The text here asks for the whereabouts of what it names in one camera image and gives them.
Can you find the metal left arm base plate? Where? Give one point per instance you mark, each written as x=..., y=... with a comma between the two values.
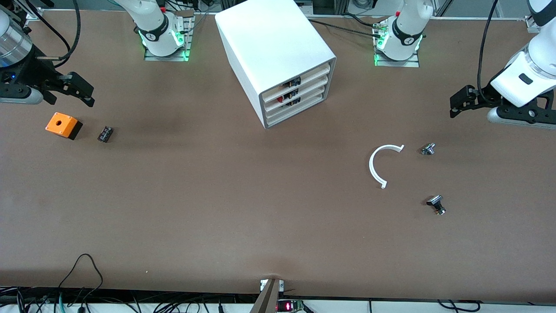
x=412, y=64

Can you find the white drawer with yellow button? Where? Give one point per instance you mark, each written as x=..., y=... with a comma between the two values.
x=312, y=77

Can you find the white post mounting bracket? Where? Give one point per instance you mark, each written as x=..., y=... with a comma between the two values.
x=263, y=284

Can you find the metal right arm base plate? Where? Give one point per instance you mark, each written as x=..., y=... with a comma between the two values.
x=150, y=57

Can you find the red mushroom push button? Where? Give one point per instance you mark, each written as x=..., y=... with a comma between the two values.
x=287, y=94

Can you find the small black push button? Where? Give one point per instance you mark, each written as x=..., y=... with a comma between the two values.
x=434, y=200

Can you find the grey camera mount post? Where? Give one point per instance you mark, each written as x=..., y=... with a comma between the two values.
x=267, y=300

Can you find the aluminium table corner bracket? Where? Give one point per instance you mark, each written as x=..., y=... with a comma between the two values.
x=532, y=25
x=34, y=15

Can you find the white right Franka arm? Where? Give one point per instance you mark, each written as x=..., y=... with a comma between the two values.
x=156, y=26

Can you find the small black contact block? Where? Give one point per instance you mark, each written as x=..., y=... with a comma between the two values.
x=105, y=134

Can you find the white curved plastic arc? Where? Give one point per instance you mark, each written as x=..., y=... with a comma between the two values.
x=371, y=166

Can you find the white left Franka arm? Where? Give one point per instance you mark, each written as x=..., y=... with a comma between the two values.
x=406, y=26

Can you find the device with red display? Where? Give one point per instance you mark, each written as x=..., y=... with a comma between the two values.
x=286, y=306

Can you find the orange button enclosure box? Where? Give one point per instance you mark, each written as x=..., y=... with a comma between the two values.
x=61, y=123

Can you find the white drawer with red button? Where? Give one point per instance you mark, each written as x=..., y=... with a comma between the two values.
x=312, y=86

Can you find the right Franka gripper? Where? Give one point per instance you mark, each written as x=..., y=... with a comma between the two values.
x=32, y=71

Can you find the white drawer cabinet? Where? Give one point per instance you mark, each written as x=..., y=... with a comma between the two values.
x=269, y=43

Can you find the small silver push button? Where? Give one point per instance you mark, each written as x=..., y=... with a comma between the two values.
x=428, y=149

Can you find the left Franka gripper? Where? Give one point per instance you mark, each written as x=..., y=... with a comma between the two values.
x=483, y=94

